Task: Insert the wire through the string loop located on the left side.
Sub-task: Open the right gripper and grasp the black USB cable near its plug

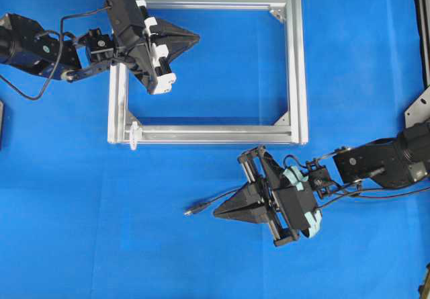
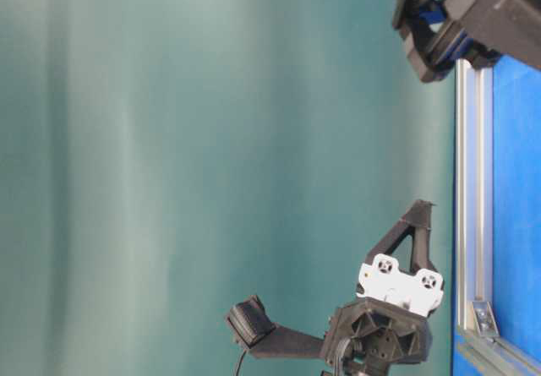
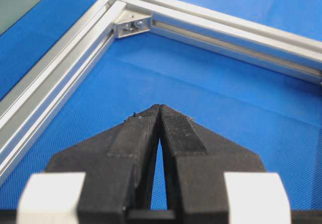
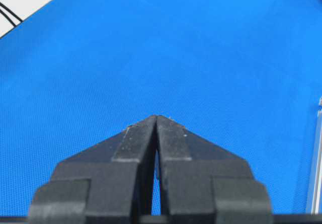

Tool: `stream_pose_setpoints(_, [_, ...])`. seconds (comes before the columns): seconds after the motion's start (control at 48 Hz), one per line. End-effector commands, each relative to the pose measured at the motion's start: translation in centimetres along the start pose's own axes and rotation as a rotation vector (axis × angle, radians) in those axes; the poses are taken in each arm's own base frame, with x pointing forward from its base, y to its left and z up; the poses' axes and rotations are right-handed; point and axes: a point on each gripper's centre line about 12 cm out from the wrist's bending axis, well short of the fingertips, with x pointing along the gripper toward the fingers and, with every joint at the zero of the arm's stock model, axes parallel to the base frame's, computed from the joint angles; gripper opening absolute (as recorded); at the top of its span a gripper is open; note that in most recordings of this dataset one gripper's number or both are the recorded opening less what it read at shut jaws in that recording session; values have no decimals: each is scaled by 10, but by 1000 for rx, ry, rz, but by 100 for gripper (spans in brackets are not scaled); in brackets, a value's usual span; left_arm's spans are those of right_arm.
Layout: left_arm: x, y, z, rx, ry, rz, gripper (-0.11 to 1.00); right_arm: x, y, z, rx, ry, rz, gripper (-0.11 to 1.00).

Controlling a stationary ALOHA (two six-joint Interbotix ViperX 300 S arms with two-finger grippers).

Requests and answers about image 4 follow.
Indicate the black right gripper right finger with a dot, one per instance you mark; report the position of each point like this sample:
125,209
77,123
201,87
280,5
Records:
204,183

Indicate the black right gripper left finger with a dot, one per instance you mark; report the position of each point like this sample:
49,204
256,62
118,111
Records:
110,182

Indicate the blue mat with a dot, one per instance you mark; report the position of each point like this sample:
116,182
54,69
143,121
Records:
243,74

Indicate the aluminium frame rail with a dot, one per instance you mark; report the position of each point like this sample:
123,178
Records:
313,204

